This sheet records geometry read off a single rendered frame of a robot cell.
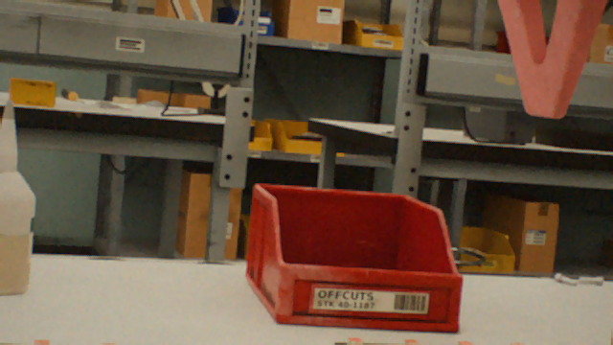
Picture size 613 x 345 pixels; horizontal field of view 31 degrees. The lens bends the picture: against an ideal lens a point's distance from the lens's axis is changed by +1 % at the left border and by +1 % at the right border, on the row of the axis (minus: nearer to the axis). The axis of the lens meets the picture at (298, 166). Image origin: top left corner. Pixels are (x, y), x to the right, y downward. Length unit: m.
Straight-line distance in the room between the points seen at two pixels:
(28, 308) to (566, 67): 0.34
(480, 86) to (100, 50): 0.94
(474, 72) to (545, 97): 2.47
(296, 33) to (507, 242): 1.31
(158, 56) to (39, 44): 0.26
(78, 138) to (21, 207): 2.01
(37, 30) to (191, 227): 1.97
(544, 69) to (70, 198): 4.41
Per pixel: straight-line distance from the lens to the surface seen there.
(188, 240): 4.36
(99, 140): 2.62
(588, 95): 2.96
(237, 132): 2.63
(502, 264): 4.82
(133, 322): 0.56
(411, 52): 2.77
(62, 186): 4.70
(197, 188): 4.34
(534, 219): 4.89
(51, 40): 2.53
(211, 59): 2.58
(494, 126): 2.98
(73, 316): 0.56
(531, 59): 0.33
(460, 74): 2.79
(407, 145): 2.77
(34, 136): 2.60
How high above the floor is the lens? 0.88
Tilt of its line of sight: 5 degrees down
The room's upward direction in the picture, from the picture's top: 5 degrees clockwise
